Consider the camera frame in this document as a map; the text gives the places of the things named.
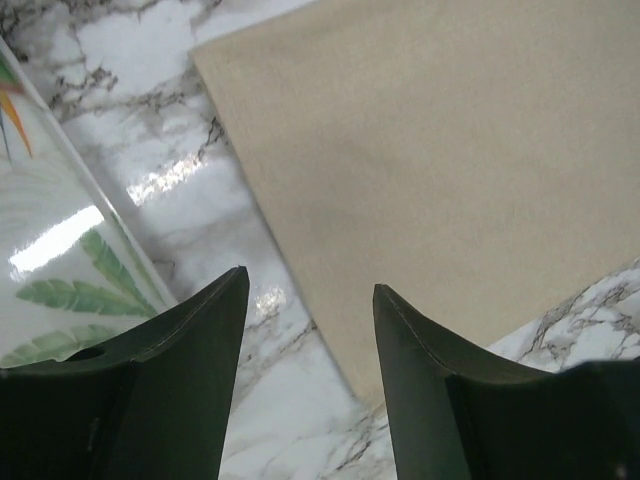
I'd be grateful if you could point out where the white tray with leaf print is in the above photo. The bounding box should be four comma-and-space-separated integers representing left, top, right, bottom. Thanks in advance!
1, 46, 176, 369

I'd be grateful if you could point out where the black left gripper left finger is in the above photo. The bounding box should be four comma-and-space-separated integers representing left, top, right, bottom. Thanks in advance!
1, 266, 250, 479

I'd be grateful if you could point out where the beige cloth napkin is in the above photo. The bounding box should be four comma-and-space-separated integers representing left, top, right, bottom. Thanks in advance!
191, 1, 639, 407

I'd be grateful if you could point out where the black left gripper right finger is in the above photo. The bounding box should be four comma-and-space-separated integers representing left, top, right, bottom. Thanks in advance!
373, 284, 639, 479

